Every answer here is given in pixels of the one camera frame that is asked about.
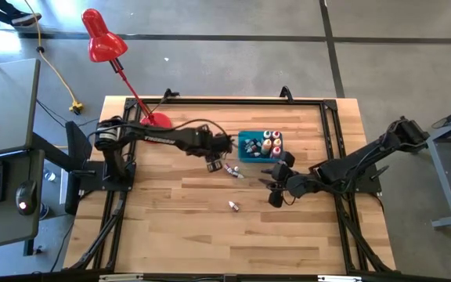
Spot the white bracket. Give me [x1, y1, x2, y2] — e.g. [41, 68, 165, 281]
[99, 273, 144, 282]
[317, 274, 363, 282]

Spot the grey metal table frame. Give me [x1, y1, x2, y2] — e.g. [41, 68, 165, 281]
[424, 99, 451, 230]

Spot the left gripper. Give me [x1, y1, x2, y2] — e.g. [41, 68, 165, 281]
[193, 124, 236, 174]

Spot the yellow extension cord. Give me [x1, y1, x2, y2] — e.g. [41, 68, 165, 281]
[22, 0, 85, 115]

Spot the light grey desk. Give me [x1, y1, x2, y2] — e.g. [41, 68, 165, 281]
[0, 58, 41, 157]

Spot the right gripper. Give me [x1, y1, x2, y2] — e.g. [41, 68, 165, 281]
[258, 150, 308, 208]

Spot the red desk lamp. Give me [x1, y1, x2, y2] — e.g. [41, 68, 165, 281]
[81, 7, 173, 131]

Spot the person's shoe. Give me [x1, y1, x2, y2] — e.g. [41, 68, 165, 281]
[10, 12, 42, 27]

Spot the black aluminium table frame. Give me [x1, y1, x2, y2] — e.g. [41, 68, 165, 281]
[63, 96, 397, 275]

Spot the black computer mouse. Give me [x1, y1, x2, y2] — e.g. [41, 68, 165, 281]
[15, 179, 38, 216]

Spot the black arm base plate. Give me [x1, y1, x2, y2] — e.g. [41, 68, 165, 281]
[78, 162, 136, 193]
[325, 162, 383, 195]

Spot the dark grey desk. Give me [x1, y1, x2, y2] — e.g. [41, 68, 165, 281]
[0, 150, 45, 252]

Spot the blue plastic bin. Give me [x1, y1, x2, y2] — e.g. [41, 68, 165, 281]
[237, 130, 284, 164]

